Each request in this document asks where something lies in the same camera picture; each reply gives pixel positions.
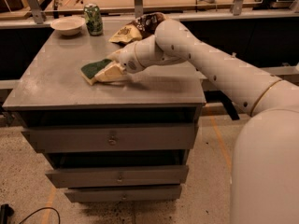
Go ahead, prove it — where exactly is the top grey drawer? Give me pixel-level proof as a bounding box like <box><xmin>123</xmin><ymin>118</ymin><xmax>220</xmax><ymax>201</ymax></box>
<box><xmin>21</xmin><ymin>123</ymin><xmax>197</xmax><ymax>153</ymax></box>

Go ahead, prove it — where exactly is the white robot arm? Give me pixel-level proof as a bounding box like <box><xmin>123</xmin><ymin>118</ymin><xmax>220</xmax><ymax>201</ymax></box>
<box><xmin>95</xmin><ymin>19</ymin><xmax>299</xmax><ymax>224</ymax></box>

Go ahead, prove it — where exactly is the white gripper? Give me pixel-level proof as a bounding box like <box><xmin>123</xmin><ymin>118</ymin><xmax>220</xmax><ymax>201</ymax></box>
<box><xmin>94</xmin><ymin>42</ymin><xmax>144</xmax><ymax>83</ymax></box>

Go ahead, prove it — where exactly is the middle grey drawer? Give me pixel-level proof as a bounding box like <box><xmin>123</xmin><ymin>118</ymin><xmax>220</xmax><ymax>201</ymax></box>
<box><xmin>46</xmin><ymin>165</ymin><xmax>189</xmax><ymax>188</ymax></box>

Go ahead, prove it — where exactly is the green soda can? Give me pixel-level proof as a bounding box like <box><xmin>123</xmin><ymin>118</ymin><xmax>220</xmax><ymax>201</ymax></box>
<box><xmin>83</xmin><ymin>3</ymin><xmax>103</xmax><ymax>36</ymax></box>

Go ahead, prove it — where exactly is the grey drawer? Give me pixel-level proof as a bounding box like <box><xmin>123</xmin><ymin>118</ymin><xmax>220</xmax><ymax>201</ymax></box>
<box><xmin>64</xmin><ymin>185</ymin><xmax>182</xmax><ymax>203</ymax></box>
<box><xmin>46</xmin><ymin>165</ymin><xmax>189</xmax><ymax>188</ymax></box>
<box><xmin>21</xmin><ymin>123</ymin><xmax>197</xmax><ymax>153</ymax></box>

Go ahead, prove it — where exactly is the black plug on floor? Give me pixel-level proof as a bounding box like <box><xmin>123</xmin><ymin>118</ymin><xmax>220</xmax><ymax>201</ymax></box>
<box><xmin>0</xmin><ymin>204</ymin><xmax>14</xmax><ymax>224</ymax></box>

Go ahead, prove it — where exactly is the black cable on floor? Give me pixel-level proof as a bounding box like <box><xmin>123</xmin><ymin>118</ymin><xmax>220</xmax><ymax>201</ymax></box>
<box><xmin>18</xmin><ymin>206</ymin><xmax>62</xmax><ymax>224</ymax></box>

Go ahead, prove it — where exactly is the grey drawer cabinet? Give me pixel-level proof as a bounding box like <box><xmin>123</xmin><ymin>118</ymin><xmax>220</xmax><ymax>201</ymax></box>
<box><xmin>2</xmin><ymin>18</ymin><xmax>207</xmax><ymax>203</ymax></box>

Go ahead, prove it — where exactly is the brown chip bag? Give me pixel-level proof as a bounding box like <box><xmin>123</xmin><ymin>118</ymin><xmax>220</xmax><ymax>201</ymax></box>
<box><xmin>109</xmin><ymin>12</ymin><xmax>167</xmax><ymax>45</ymax></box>

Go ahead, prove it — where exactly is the green and yellow sponge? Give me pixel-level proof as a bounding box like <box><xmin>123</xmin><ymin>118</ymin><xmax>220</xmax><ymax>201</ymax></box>
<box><xmin>80</xmin><ymin>59</ymin><xmax>111</xmax><ymax>86</ymax></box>

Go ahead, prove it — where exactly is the white ceramic bowl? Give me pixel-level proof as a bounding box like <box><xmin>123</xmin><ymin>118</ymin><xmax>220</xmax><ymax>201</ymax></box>
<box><xmin>50</xmin><ymin>16</ymin><xmax>85</xmax><ymax>35</ymax></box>

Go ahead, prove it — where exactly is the bottom grey drawer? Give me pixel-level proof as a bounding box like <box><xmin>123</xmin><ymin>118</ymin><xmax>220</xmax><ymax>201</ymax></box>
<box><xmin>64</xmin><ymin>185</ymin><xmax>182</xmax><ymax>203</ymax></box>

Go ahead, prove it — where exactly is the grey metal railing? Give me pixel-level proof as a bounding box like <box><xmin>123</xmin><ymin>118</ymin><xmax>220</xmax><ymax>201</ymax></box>
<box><xmin>22</xmin><ymin>0</ymin><xmax>299</xmax><ymax>20</ymax></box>

